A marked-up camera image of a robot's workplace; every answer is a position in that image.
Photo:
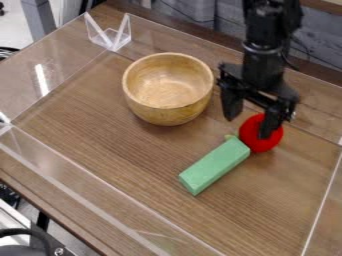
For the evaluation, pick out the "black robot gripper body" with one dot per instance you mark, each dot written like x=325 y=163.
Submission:
x=278 y=95

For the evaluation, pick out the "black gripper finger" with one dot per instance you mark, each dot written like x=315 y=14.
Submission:
x=231 y=99
x=271 y=122

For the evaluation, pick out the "red fuzzy ball fruit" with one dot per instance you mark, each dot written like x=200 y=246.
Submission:
x=248 y=135

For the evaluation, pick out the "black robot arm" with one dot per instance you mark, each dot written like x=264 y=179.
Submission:
x=256 y=80

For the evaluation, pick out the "light wooden bowl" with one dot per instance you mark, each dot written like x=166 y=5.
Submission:
x=167 y=88

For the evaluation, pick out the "green rectangular block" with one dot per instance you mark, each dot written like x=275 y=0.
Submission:
x=214 y=165

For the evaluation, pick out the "clear acrylic corner bracket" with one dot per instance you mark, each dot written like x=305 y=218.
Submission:
x=109 y=38

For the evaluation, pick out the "clear acrylic tray enclosure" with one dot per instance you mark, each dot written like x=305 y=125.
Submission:
x=100 y=170

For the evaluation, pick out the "grey table leg post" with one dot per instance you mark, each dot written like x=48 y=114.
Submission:
x=39 y=16

